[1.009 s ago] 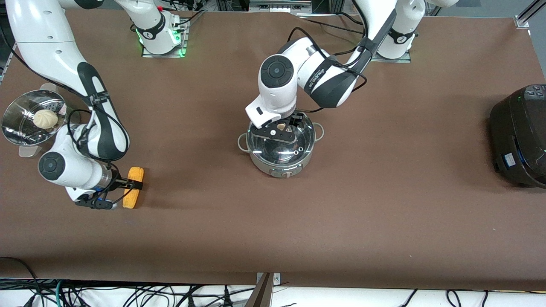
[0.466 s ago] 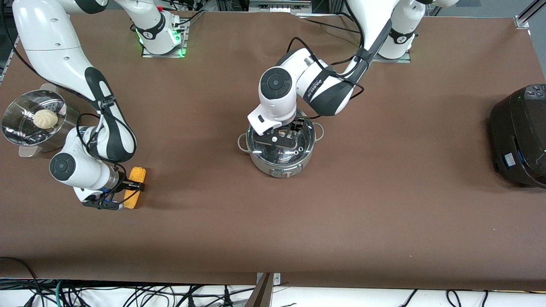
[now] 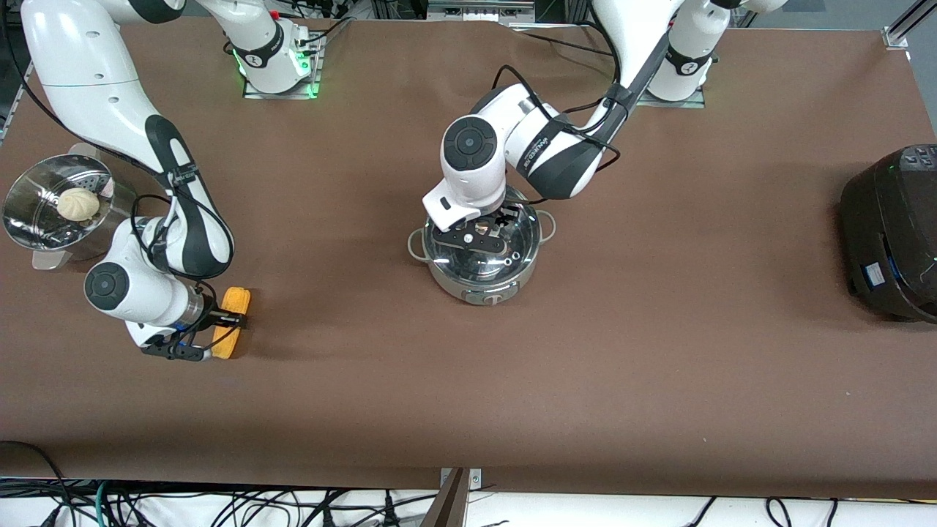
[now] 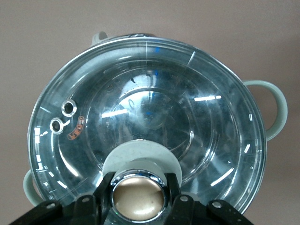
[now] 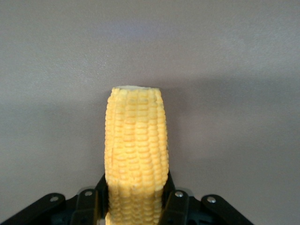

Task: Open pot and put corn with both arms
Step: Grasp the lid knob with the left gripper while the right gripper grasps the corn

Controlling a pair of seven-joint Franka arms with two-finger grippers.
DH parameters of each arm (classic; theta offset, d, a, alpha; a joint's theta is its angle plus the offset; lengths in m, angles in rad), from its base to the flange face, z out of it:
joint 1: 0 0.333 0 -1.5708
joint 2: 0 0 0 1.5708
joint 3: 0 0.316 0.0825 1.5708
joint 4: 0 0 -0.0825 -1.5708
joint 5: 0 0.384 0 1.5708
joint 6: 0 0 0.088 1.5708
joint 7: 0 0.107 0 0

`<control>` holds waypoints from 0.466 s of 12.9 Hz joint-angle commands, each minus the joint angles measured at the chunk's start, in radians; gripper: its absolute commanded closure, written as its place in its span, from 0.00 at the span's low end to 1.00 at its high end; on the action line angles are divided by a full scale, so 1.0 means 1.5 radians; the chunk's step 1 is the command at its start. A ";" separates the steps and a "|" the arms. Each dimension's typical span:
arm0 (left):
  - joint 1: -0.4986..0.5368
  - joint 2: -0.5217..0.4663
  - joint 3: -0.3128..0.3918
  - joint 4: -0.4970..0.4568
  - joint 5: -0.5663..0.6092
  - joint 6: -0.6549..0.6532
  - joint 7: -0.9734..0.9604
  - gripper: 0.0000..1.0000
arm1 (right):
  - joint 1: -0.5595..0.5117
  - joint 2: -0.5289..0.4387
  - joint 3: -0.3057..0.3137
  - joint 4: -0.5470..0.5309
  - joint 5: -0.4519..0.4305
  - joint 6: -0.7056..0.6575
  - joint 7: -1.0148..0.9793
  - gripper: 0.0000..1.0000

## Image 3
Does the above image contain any yellow corn cob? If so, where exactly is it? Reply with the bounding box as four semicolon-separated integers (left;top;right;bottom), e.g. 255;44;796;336
210;286;252;360

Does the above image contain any glass pot lid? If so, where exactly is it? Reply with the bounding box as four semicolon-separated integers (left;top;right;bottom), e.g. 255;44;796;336
425;187;542;288

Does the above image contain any steel electric pot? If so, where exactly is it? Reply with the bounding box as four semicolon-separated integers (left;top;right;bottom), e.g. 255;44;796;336
408;187;557;307

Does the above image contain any steel steamer pot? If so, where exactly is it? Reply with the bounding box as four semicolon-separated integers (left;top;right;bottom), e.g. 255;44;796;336
3;143;140;271

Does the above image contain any white steamed bun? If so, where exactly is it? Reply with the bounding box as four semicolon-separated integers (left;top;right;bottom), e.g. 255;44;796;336
57;187;101;223

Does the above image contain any brown table cover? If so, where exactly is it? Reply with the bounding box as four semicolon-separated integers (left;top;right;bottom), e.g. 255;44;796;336
0;11;937;500

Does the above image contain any black rice cooker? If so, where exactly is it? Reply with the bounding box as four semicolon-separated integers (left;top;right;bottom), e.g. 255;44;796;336
839;144;937;324

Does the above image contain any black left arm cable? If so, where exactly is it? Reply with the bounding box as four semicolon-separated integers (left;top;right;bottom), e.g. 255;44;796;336
489;64;623;206

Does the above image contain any black looped floor cable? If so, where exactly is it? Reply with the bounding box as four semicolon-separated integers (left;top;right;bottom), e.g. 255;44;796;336
0;439;70;527

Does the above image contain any black cable on table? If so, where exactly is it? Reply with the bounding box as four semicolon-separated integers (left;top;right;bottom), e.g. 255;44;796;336
512;28;617;58

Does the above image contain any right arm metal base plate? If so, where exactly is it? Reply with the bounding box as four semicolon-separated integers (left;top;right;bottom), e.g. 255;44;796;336
243;33;324;100

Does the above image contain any black base power cable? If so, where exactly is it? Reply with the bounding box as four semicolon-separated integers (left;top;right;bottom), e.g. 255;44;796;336
291;13;354;56

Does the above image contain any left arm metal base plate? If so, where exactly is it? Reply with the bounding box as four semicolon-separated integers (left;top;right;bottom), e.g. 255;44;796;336
634;86;708;110

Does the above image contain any metal table edge bracket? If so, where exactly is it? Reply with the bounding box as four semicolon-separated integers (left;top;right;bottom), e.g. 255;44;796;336
439;467;483;527

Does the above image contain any aluminium frame profile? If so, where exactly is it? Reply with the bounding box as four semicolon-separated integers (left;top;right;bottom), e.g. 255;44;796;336
881;0;937;51
0;61;36;143

